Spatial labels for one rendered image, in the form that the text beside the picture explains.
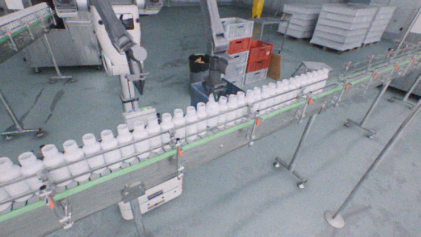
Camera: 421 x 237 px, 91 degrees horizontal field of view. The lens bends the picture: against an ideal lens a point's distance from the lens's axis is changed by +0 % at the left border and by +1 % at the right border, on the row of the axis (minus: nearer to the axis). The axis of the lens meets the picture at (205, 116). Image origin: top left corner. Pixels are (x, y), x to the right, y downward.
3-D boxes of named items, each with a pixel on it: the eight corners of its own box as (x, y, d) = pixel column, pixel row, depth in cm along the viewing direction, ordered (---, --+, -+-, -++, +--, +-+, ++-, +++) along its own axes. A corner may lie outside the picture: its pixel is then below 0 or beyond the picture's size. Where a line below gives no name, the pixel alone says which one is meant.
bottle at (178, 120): (187, 141, 98) (187, 112, 89) (175, 145, 96) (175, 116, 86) (181, 134, 102) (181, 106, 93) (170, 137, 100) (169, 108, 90)
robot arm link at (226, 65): (224, 37, 85) (206, 39, 81) (243, 45, 78) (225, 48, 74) (222, 64, 92) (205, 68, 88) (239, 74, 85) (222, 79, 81)
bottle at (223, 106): (220, 121, 114) (225, 94, 105) (226, 127, 109) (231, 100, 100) (211, 123, 111) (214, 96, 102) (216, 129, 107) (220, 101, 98)
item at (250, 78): (245, 85, 388) (247, 74, 375) (230, 77, 414) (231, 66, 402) (266, 78, 419) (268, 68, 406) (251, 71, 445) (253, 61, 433)
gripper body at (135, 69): (150, 76, 95) (147, 59, 92) (127, 79, 90) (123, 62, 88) (146, 75, 100) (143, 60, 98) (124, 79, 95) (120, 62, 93)
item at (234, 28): (225, 41, 297) (227, 24, 284) (206, 35, 322) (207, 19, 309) (252, 36, 331) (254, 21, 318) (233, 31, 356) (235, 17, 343)
